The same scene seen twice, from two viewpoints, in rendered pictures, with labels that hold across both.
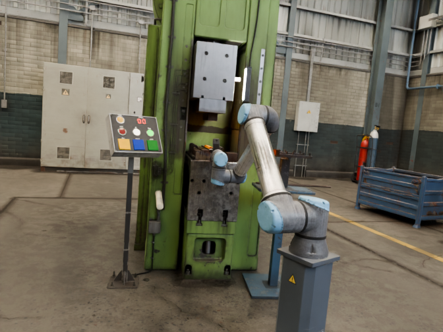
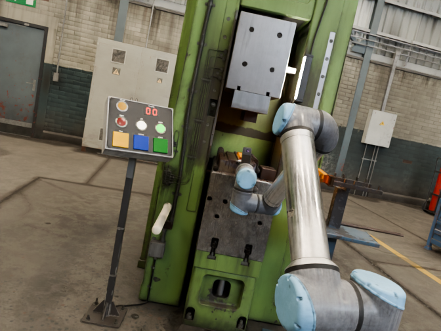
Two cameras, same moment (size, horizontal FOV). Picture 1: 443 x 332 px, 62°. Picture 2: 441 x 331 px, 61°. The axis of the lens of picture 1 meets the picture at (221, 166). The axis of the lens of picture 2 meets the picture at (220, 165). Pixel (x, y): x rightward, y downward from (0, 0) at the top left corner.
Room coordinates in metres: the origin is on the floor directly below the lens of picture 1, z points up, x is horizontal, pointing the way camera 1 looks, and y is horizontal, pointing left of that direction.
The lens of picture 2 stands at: (0.70, -0.12, 1.23)
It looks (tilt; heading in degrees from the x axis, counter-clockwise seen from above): 8 degrees down; 9
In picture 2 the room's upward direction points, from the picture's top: 12 degrees clockwise
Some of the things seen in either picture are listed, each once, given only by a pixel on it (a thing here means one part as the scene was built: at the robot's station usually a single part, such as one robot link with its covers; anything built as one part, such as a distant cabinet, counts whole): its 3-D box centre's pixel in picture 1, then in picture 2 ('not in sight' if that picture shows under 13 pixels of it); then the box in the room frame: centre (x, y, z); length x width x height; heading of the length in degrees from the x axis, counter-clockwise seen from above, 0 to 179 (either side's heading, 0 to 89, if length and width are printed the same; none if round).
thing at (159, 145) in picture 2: (152, 145); (160, 146); (2.52, 0.48, 1.01); 0.07 x 0.05 x 0.07; 126
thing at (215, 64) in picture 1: (215, 75); (263, 62); (2.97, 0.10, 1.56); 0.42 x 0.39 x 0.40; 11
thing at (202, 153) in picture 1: (204, 152); (235, 161); (2.96, 0.14, 0.96); 0.42 x 0.20 x 0.09; 11
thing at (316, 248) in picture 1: (309, 242); not in sight; (1.77, -0.46, 0.65); 0.19 x 0.19 x 0.10
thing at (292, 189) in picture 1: (282, 188); (331, 228); (2.70, -0.46, 0.76); 0.40 x 0.30 x 0.02; 97
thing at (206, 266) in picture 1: (204, 239); (220, 273); (2.98, 0.09, 0.23); 0.55 x 0.37 x 0.47; 11
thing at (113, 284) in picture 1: (124, 276); (105, 307); (2.57, 0.63, 0.05); 0.22 x 0.22 x 0.09; 11
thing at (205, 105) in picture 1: (208, 107); (247, 102); (2.96, 0.14, 1.32); 0.42 x 0.20 x 0.10; 11
